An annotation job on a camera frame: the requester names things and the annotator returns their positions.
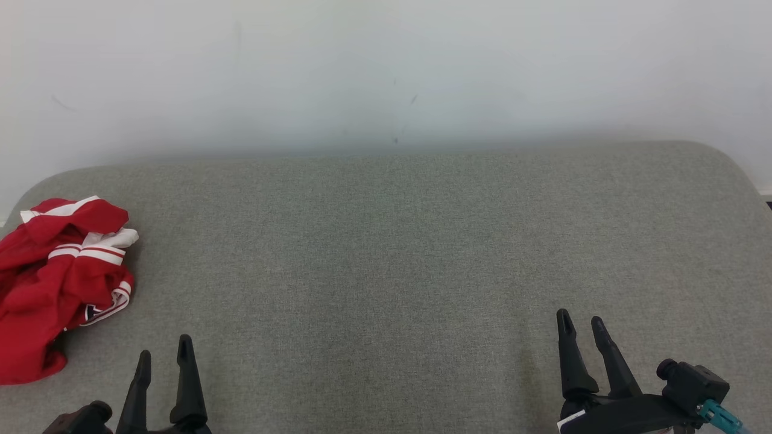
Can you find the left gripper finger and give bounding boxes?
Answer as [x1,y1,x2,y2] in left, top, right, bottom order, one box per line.
[116,350,152,434]
[169,335,209,429]

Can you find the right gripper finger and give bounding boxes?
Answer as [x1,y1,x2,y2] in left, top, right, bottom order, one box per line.
[590,316,644,398]
[555,309,600,401]

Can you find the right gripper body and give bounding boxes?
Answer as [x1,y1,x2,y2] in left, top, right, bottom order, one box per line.
[558,392,704,434]

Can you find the red basketball shorts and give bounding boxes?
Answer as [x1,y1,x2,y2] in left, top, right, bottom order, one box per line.
[0,265,91,385]

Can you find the red Bulls basketball jersey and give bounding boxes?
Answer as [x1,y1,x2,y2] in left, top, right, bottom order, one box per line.
[0,195,140,330]

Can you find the teal cable connector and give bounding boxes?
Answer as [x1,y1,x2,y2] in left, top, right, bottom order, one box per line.
[700,399,752,434]

